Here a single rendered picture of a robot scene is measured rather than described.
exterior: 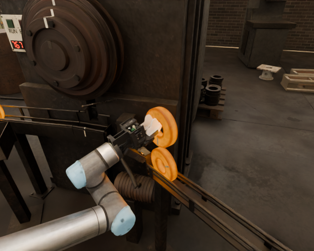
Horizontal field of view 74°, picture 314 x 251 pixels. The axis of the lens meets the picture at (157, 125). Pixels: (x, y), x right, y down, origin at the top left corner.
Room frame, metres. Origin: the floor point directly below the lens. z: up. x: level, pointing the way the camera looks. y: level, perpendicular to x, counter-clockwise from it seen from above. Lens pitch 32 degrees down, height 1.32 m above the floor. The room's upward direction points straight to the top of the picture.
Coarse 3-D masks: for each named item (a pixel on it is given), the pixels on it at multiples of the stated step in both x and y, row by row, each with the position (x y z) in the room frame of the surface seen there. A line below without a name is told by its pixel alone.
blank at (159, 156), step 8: (152, 152) 0.71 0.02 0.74; (160, 152) 0.66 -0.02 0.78; (168, 152) 0.66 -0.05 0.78; (152, 160) 0.71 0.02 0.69; (160, 160) 0.70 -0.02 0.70; (168, 160) 0.63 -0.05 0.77; (160, 168) 0.68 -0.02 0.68; (168, 168) 0.61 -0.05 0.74; (176, 168) 0.62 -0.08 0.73; (168, 176) 0.61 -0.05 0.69; (176, 176) 0.61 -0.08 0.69
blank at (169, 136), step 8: (152, 112) 0.67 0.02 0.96; (160, 112) 0.64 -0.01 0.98; (168, 112) 0.64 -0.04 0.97; (160, 120) 0.64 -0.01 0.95; (168, 120) 0.61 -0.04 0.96; (168, 128) 0.60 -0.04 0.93; (176, 128) 0.61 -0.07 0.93; (160, 136) 0.63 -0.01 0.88; (168, 136) 0.60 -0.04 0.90; (176, 136) 0.60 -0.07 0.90; (160, 144) 0.63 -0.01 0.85; (168, 144) 0.60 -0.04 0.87
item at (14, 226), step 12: (0, 132) 0.99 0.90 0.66; (12, 132) 1.00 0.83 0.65; (0, 144) 0.83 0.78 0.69; (12, 144) 0.94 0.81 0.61; (0, 156) 0.84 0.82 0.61; (0, 168) 0.86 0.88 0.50; (0, 180) 0.85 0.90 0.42; (12, 180) 0.90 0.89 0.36; (12, 192) 0.86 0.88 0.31; (12, 204) 0.85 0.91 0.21; (24, 204) 0.90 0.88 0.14; (12, 216) 0.90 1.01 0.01; (24, 216) 0.86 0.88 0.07; (36, 216) 0.90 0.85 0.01; (12, 228) 0.81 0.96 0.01; (24, 228) 0.81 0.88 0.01
